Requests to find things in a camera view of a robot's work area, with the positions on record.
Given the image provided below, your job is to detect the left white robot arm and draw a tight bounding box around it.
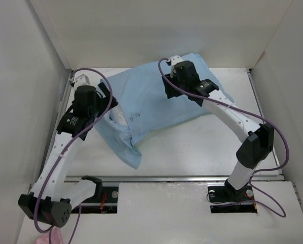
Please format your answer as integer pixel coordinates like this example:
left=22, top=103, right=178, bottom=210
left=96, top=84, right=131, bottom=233
left=18, top=82, right=118, bottom=228

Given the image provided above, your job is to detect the light blue pillowcase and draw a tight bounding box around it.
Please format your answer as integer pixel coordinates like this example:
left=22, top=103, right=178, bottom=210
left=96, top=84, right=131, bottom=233
left=93, top=52, right=234, bottom=170

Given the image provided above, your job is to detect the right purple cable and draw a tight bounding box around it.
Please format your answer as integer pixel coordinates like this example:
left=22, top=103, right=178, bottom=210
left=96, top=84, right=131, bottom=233
left=158, top=57, right=291, bottom=218

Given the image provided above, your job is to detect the white pillow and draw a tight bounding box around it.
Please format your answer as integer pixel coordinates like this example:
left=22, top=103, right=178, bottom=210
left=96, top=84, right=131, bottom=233
left=110, top=106, right=128, bottom=127

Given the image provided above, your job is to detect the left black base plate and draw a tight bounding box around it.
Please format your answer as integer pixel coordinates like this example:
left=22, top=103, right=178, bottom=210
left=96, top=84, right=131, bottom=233
left=81, top=186, right=119, bottom=214

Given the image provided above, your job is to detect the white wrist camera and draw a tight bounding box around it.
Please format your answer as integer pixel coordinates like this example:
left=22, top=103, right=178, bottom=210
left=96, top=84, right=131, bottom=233
left=165, top=55, right=183, bottom=66
left=71, top=74, right=90, bottom=88

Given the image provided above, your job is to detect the aluminium front rail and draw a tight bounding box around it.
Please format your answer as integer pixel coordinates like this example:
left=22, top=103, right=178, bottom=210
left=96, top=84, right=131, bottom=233
left=65, top=174, right=285, bottom=182

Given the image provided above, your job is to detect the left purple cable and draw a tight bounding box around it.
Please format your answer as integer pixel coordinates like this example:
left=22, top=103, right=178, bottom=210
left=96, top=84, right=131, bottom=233
left=33, top=68, right=115, bottom=244

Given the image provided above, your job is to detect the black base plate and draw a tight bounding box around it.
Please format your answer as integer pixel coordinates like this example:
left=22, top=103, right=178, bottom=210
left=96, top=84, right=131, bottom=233
left=81, top=186, right=119, bottom=214
left=207, top=186, right=257, bottom=214

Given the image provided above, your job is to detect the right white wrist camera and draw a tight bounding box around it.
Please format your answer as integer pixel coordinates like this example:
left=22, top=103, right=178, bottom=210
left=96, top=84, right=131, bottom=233
left=165, top=55, right=183, bottom=66

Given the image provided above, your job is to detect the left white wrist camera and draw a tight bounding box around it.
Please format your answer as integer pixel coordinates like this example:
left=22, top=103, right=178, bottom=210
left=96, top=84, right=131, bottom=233
left=71, top=74, right=90, bottom=88

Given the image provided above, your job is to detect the purple cable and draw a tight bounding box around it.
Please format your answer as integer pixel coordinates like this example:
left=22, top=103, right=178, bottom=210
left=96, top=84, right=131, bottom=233
left=33, top=68, right=115, bottom=244
left=158, top=57, right=291, bottom=218

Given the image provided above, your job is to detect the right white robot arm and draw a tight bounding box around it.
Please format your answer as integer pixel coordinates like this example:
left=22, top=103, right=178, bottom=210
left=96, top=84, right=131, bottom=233
left=162, top=57, right=275, bottom=200

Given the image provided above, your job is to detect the pink plastic bag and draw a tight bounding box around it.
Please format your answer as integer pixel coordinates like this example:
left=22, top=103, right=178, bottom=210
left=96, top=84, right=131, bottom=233
left=34, top=228, right=63, bottom=244

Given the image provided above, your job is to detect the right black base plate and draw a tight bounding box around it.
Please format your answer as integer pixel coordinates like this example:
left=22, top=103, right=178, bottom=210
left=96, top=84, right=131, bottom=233
left=207, top=186, right=257, bottom=214

